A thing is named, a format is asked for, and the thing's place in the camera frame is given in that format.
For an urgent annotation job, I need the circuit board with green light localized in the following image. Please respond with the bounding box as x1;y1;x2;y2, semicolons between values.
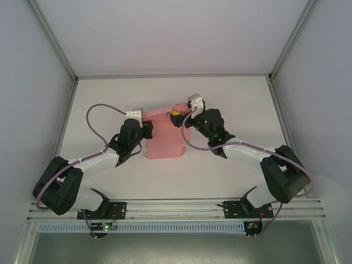
91;222;119;232

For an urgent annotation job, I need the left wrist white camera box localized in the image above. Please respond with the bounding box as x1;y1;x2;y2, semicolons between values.
124;108;144;120

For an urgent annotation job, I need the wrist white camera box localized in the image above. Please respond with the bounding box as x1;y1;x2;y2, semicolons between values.
124;108;144;120
186;93;206;119

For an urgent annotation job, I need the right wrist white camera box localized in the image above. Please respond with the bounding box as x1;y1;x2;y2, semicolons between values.
186;93;206;119

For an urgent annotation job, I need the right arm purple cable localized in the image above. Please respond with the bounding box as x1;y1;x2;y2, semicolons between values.
181;108;314;239

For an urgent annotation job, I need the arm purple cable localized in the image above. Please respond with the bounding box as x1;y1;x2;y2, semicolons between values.
181;108;314;239
35;103;130;241

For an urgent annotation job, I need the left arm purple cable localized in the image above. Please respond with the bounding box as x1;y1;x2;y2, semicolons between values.
35;103;130;241

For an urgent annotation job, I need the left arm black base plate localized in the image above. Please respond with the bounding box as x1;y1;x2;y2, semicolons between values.
76;201;128;221

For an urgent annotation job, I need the aluminium table side rail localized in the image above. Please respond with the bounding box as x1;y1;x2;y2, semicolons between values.
267;76;344;264
13;78;80;264

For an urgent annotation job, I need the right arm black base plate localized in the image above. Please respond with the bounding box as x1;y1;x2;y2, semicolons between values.
223;200;273;220

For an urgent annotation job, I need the white slotted cable duct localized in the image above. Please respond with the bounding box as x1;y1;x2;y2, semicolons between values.
36;221;246;235

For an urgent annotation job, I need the aluminium vertical frame post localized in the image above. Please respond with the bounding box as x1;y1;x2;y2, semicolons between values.
268;0;320;81
29;0;80;84

